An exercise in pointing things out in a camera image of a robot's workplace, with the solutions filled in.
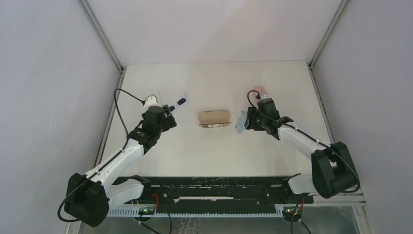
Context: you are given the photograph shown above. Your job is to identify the light blue cloth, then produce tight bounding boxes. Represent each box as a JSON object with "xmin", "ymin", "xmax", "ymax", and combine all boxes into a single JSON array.
[{"xmin": 235, "ymin": 110, "xmax": 247, "ymax": 134}]

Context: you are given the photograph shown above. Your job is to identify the pink glasses case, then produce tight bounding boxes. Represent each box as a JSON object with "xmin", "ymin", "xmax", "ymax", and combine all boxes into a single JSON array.
[{"xmin": 253, "ymin": 86, "xmax": 267, "ymax": 96}]

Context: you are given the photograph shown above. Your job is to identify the patterned glasses case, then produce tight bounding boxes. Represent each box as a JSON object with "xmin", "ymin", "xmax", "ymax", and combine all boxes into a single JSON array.
[{"xmin": 198, "ymin": 110, "xmax": 231, "ymax": 128}]

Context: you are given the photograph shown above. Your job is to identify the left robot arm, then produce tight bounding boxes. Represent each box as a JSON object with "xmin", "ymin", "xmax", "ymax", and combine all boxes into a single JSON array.
[{"xmin": 57, "ymin": 105, "xmax": 177, "ymax": 227}]

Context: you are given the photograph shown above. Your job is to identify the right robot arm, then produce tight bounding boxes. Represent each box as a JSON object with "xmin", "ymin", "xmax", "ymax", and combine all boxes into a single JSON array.
[{"xmin": 244, "ymin": 98, "xmax": 360, "ymax": 198}]

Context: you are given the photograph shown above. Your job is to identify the white sunglasses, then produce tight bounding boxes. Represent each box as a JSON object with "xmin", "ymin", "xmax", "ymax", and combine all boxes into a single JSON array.
[{"xmin": 157, "ymin": 88, "xmax": 189, "ymax": 113}]

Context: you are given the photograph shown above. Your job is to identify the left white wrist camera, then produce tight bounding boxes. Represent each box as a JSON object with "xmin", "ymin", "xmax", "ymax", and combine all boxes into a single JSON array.
[{"xmin": 143, "ymin": 94, "xmax": 159, "ymax": 108}]

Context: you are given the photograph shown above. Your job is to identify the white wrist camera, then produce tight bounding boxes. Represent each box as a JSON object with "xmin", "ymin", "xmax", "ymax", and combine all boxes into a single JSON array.
[
  {"xmin": 143, "ymin": 94, "xmax": 159, "ymax": 108},
  {"xmin": 259, "ymin": 94, "xmax": 271, "ymax": 100}
]

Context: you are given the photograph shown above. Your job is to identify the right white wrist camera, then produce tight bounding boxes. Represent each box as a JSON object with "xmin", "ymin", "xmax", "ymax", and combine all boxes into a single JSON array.
[{"xmin": 259, "ymin": 94, "xmax": 271, "ymax": 100}]

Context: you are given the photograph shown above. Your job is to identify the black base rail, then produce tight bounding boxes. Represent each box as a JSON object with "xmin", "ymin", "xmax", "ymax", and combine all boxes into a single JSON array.
[{"xmin": 126, "ymin": 175, "xmax": 314, "ymax": 216}]

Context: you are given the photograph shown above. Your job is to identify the aluminium frame rail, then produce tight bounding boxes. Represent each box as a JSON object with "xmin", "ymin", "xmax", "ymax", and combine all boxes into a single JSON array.
[{"xmin": 72, "ymin": 184, "xmax": 367, "ymax": 218}]

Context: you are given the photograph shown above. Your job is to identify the right black camera cable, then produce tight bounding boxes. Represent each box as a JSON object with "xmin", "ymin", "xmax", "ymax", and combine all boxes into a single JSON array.
[{"xmin": 246, "ymin": 90, "xmax": 361, "ymax": 194}]

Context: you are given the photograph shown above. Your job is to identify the black camera cable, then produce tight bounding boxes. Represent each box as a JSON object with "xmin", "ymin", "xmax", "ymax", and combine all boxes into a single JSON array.
[
  {"xmin": 57, "ymin": 89, "xmax": 147, "ymax": 223},
  {"xmin": 246, "ymin": 90, "xmax": 361, "ymax": 194}
]

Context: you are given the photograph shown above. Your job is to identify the left black camera cable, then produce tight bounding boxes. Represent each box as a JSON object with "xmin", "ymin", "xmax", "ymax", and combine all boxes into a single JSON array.
[{"xmin": 57, "ymin": 89, "xmax": 147, "ymax": 223}]

